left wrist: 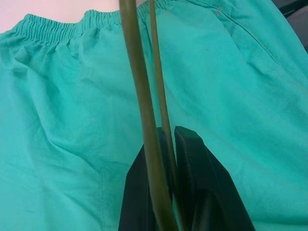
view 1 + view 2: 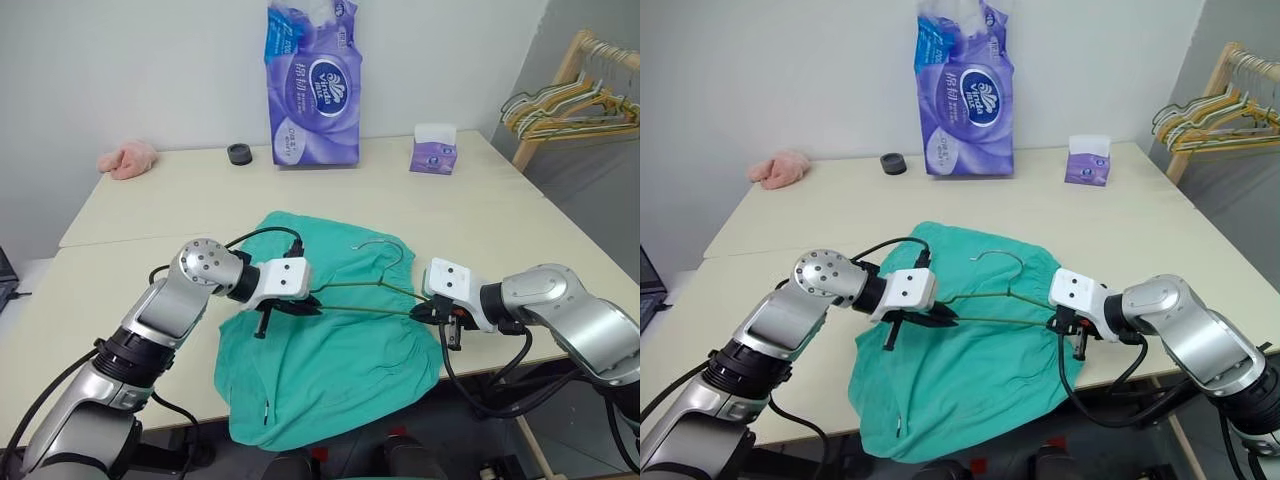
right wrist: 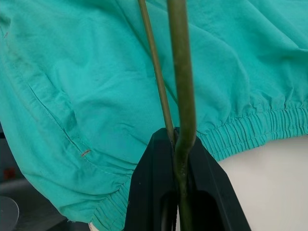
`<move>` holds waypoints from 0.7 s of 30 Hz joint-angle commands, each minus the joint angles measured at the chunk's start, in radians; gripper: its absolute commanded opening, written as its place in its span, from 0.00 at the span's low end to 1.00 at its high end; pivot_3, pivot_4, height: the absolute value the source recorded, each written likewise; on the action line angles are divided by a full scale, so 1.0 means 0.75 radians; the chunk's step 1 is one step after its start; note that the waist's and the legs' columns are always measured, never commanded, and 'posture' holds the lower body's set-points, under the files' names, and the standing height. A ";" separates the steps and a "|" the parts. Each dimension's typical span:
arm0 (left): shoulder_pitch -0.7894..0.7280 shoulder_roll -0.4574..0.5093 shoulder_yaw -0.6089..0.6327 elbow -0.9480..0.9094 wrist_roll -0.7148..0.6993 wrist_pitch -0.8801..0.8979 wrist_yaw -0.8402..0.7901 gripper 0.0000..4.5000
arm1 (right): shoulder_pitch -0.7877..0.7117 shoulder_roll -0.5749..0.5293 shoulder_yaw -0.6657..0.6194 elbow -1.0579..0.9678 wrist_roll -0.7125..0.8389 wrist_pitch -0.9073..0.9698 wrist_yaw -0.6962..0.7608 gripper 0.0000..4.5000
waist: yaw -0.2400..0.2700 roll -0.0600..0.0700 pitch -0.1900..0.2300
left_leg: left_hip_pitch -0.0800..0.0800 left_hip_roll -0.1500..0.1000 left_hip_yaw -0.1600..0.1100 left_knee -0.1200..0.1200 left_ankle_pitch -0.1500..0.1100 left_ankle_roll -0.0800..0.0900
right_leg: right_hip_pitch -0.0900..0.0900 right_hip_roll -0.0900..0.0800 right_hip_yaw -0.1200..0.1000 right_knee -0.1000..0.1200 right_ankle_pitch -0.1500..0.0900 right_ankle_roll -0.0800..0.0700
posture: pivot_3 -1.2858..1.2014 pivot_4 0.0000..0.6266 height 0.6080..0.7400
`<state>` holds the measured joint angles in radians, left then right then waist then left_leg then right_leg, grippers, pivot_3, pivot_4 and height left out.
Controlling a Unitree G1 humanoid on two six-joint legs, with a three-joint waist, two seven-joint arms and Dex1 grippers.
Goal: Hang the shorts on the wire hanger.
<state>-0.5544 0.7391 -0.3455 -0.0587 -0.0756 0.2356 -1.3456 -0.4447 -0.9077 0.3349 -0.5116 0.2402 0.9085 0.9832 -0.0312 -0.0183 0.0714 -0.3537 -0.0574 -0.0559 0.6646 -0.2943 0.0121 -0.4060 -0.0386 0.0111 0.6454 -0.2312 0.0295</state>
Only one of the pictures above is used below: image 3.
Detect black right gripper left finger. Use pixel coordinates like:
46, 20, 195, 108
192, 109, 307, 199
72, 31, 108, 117
124, 128, 179, 231

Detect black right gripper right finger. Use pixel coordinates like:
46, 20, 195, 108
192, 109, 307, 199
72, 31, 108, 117
173, 127, 246, 231

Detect teal green shorts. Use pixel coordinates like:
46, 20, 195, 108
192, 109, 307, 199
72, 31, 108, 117
0, 0, 308, 231

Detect green wire hanger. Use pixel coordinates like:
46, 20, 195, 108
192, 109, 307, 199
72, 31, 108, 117
137, 0, 199, 231

